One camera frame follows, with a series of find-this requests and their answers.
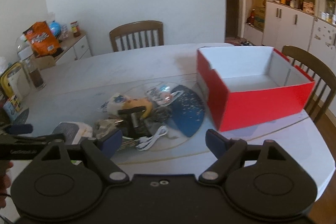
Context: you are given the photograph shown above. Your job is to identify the teal silicone tool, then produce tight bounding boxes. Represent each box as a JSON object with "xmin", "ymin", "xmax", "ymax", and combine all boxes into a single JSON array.
[{"xmin": 118, "ymin": 106, "xmax": 147, "ymax": 139}]

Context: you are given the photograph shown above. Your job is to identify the white usb cable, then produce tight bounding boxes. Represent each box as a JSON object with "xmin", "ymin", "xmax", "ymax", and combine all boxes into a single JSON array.
[{"xmin": 135, "ymin": 124, "xmax": 169, "ymax": 152}]

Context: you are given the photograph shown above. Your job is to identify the silver foil snack bag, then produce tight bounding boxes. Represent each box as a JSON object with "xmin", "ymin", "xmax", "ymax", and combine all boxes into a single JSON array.
[{"xmin": 93, "ymin": 119, "xmax": 139, "ymax": 150}]

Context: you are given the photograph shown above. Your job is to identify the rubik's cube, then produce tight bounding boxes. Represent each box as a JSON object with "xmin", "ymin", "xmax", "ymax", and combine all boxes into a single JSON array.
[{"xmin": 3, "ymin": 94, "xmax": 22, "ymax": 121}]

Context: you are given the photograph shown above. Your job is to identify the blueberry snack packet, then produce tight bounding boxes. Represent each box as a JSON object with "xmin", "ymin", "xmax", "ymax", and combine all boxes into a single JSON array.
[{"xmin": 98, "ymin": 93, "xmax": 130, "ymax": 115}]

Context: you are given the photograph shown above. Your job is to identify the yellow framed container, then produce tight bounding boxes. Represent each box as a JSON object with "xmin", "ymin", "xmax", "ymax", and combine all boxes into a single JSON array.
[{"xmin": 1, "ymin": 63, "xmax": 31, "ymax": 100}]

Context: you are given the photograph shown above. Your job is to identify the yellow spotted plush toy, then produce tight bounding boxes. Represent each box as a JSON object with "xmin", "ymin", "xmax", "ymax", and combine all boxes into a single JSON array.
[{"xmin": 122, "ymin": 98, "xmax": 153, "ymax": 119}]

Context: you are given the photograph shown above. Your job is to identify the red cardboard box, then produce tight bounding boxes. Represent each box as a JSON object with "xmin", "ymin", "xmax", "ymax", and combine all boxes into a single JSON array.
[{"xmin": 197, "ymin": 46, "xmax": 314, "ymax": 132}]

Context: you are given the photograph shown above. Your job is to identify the crumpled dark plastic wrapper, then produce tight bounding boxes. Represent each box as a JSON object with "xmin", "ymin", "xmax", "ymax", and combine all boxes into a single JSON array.
[{"xmin": 146, "ymin": 106, "xmax": 172, "ymax": 123}]

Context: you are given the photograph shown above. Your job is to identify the glass jar dark contents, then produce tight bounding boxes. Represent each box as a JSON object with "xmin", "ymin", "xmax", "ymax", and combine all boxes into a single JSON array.
[{"xmin": 19, "ymin": 51, "xmax": 46, "ymax": 90}]

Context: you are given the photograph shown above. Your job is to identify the white blue torn packet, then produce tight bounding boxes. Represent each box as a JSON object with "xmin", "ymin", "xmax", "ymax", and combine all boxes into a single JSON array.
[{"xmin": 145, "ymin": 84, "xmax": 184, "ymax": 107}]

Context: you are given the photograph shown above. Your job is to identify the orange snack bag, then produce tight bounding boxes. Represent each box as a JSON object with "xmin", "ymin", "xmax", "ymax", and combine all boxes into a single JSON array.
[{"xmin": 23, "ymin": 22, "xmax": 63, "ymax": 57}]

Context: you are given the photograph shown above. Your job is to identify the white sideboard cabinet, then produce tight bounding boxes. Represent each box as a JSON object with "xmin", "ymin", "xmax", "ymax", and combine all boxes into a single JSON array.
[{"xmin": 34, "ymin": 32, "xmax": 93, "ymax": 70}]

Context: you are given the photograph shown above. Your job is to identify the blue globe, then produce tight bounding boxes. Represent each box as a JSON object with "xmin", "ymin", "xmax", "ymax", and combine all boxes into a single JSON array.
[{"xmin": 49, "ymin": 20, "xmax": 62, "ymax": 38}]

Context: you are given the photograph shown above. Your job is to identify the wooden chair right side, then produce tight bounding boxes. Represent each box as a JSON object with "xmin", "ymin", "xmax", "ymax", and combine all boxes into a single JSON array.
[{"xmin": 282, "ymin": 46, "xmax": 335, "ymax": 124}]

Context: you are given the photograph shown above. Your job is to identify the red-lid jar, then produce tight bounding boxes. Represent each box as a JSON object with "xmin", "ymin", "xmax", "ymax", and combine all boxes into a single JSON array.
[{"xmin": 70, "ymin": 21, "xmax": 81, "ymax": 37}]

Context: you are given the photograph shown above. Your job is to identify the wooden chair behind table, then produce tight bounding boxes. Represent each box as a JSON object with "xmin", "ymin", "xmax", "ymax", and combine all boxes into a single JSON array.
[{"xmin": 109, "ymin": 20, "xmax": 165, "ymax": 52}]

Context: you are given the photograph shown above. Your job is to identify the white grey wall cabinets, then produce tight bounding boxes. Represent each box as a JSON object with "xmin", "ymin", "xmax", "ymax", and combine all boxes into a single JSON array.
[{"xmin": 241, "ymin": 0, "xmax": 335, "ymax": 63}]

